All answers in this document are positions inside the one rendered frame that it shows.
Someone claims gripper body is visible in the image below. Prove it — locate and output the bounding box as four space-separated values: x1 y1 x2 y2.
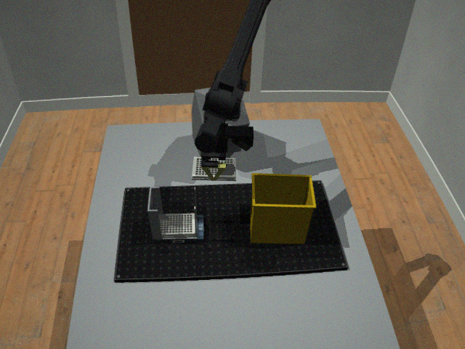
201 152 226 167

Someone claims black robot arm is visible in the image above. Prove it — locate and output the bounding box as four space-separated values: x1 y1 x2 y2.
195 0 271 153

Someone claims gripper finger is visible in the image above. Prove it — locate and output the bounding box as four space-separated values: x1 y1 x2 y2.
201 163 226 181

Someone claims olive yellow open-top bin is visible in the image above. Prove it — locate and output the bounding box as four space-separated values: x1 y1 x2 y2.
250 173 316 244

